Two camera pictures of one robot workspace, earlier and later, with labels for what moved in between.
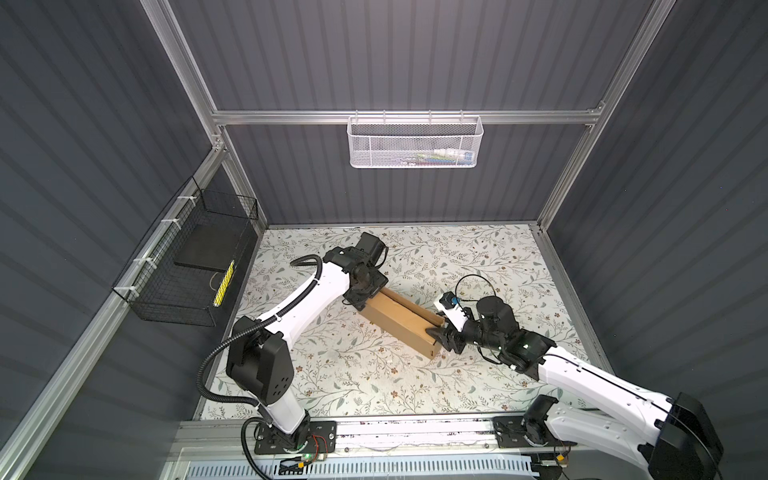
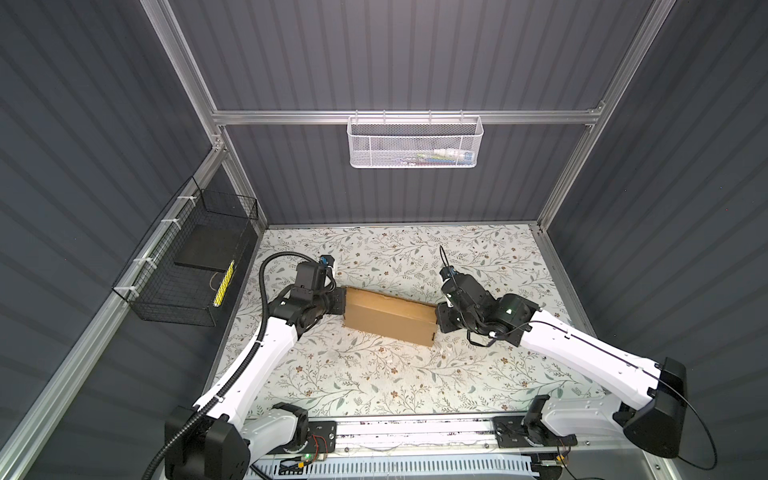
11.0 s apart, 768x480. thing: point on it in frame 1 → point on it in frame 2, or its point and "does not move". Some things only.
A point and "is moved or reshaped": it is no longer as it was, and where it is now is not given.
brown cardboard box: x=403 y=321 is moved or reshaped
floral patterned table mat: x=343 y=368 does not move
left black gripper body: x=372 y=284 → x=330 y=303
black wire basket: x=189 y=268 does not move
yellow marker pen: x=224 y=285 does not move
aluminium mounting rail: x=452 y=437 does not move
